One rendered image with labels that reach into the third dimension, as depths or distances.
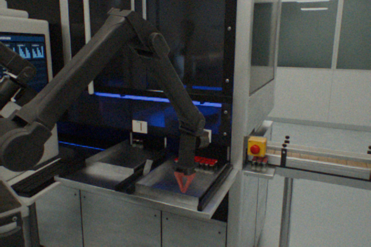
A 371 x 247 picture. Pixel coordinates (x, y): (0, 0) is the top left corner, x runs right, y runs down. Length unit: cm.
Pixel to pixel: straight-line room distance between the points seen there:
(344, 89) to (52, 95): 554
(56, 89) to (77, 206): 143
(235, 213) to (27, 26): 133
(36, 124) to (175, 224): 116
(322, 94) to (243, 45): 469
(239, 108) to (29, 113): 90
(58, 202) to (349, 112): 501
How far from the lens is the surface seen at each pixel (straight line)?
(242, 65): 130
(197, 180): 128
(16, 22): 163
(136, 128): 156
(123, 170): 135
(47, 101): 66
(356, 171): 148
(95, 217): 197
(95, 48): 69
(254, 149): 132
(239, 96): 131
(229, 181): 129
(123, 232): 189
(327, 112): 598
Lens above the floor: 143
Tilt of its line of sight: 12 degrees down
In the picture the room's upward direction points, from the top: 1 degrees clockwise
